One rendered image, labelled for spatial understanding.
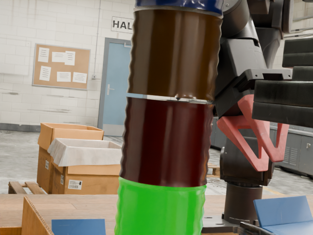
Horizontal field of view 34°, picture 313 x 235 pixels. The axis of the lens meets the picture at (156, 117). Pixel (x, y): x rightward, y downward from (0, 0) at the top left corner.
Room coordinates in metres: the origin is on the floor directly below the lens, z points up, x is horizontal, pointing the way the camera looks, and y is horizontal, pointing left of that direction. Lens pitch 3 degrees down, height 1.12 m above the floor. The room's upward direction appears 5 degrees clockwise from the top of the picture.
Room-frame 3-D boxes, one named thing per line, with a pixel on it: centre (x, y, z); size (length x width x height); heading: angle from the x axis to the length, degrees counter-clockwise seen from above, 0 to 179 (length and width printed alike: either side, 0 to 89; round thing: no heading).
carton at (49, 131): (4.70, 0.77, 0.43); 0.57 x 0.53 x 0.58; 24
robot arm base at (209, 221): (0.88, -0.16, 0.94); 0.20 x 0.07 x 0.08; 113
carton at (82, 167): (4.14, 0.51, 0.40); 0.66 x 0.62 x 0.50; 21
